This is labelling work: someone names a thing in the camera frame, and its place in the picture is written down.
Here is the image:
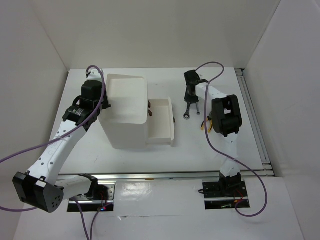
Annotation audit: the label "small silver wrench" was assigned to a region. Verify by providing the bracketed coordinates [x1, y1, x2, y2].
[195, 102, 201, 115]

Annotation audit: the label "large ratchet wrench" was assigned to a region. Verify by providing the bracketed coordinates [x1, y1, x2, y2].
[183, 102, 191, 120]

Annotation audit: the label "yellow handled pliers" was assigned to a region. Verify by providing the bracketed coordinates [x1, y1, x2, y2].
[200, 116, 213, 133]

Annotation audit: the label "white bottom drawer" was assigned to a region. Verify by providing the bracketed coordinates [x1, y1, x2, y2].
[147, 97, 175, 145]

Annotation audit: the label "white drawer cabinet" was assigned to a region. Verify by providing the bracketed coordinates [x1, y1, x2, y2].
[98, 74, 148, 149]

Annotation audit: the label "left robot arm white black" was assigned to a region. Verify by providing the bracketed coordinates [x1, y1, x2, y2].
[12, 69, 111, 213]

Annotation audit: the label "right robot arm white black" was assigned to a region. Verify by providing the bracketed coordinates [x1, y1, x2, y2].
[183, 70, 243, 198]

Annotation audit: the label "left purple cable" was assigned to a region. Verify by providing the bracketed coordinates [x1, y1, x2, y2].
[0, 64, 110, 240]

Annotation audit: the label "aluminium front rail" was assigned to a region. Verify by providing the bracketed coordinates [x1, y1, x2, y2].
[57, 170, 226, 182]

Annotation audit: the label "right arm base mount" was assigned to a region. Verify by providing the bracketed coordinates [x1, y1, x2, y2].
[198, 177, 250, 210]

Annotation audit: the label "aluminium side rail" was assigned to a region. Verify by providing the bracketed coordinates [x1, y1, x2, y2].
[235, 68, 276, 177]

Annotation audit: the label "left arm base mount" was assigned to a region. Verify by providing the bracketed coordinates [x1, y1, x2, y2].
[74, 182, 116, 213]

